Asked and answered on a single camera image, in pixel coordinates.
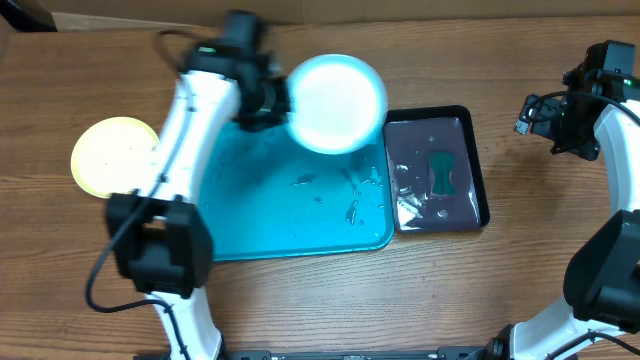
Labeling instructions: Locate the light blue plate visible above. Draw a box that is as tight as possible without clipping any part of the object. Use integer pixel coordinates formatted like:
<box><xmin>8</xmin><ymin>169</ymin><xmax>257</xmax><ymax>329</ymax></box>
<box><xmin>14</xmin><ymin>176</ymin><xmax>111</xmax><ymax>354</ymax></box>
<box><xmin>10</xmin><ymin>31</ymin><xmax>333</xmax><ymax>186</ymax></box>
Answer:
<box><xmin>286</xmin><ymin>54</ymin><xmax>388</xmax><ymax>155</ymax></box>

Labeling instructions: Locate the green sponge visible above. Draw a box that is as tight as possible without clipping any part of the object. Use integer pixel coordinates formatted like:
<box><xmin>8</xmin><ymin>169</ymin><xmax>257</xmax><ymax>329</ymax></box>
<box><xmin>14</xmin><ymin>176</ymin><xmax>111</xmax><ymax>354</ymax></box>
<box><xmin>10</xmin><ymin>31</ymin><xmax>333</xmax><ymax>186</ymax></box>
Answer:
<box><xmin>428</xmin><ymin>152</ymin><xmax>456</xmax><ymax>196</ymax></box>

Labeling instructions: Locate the yellow plate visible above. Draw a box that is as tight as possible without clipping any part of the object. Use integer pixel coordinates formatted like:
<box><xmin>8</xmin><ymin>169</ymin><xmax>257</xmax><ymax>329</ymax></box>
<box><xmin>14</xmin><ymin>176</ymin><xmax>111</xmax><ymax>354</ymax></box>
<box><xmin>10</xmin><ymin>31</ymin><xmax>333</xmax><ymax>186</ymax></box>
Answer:
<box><xmin>70</xmin><ymin>117</ymin><xmax>159</xmax><ymax>198</ymax></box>

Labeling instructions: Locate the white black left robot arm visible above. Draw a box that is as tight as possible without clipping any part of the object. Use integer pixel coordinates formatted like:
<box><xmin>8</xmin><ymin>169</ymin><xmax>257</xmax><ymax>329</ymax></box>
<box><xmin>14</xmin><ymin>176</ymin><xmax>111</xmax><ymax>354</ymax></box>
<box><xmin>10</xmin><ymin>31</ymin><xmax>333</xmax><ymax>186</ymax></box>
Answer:
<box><xmin>85</xmin><ymin>42</ymin><xmax>290</xmax><ymax>359</ymax></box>

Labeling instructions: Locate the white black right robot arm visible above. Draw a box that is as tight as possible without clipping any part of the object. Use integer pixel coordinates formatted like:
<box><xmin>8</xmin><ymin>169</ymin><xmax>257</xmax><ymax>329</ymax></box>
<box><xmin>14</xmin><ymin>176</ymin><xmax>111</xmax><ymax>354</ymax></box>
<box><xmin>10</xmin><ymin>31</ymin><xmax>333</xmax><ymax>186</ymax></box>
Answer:
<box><xmin>468</xmin><ymin>70</ymin><xmax>639</xmax><ymax>359</ymax></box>

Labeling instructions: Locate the teal plastic tray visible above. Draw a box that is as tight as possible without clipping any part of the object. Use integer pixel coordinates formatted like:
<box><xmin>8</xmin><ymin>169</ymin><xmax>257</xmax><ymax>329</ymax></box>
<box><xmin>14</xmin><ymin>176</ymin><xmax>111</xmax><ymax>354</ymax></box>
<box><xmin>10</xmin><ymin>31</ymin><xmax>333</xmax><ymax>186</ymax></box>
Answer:
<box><xmin>198</xmin><ymin>123</ymin><xmax>395</xmax><ymax>262</ymax></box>

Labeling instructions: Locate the black plastic tray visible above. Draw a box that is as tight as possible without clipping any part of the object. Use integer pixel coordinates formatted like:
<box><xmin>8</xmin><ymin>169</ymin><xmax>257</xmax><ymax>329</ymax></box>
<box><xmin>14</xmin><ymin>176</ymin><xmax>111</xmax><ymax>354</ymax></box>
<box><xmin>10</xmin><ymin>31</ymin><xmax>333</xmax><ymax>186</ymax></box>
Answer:
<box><xmin>383</xmin><ymin>105</ymin><xmax>490</xmax><ymax>233</ymax></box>

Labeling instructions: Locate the brown cardboard backdrop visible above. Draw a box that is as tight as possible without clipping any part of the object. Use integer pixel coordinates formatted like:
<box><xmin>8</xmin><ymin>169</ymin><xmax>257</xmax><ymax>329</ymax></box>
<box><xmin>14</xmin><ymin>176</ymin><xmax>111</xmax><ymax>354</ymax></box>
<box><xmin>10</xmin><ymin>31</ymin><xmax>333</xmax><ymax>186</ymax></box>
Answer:
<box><xmin>11</xmin><ymin>0</ymin><xmax>639</xmax><ymax>28</ymax></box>

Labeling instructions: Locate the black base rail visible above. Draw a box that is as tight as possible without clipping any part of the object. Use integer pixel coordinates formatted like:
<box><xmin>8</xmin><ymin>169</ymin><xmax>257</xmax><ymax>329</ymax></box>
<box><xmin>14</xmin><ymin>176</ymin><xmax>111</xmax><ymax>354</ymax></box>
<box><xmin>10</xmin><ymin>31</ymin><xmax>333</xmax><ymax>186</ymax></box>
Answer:
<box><xmin>219</xmin><ymin>341</ymin><xmax>509</xmax><ymax>360</ymax></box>

